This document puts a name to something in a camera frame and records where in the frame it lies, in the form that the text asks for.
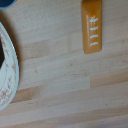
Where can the orange rectangular packet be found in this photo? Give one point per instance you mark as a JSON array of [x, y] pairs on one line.
[[91, 33]]

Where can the dark blue round object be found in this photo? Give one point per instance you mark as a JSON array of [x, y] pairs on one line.
[[6, 2]]

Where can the white floral ceramic plate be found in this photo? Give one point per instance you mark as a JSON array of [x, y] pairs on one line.
[[9, 66]]

